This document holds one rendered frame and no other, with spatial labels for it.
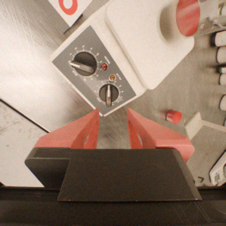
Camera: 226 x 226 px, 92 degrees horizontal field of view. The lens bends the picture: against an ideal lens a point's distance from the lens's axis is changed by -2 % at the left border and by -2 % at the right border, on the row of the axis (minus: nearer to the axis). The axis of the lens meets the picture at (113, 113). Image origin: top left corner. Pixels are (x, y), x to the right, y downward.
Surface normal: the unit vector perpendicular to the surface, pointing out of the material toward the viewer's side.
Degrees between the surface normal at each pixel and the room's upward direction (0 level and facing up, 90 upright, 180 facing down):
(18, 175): 0
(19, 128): 0
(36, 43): 0
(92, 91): 30
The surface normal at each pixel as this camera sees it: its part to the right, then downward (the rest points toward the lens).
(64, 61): 0.02, 0.59
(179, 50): 0.43, 0.27
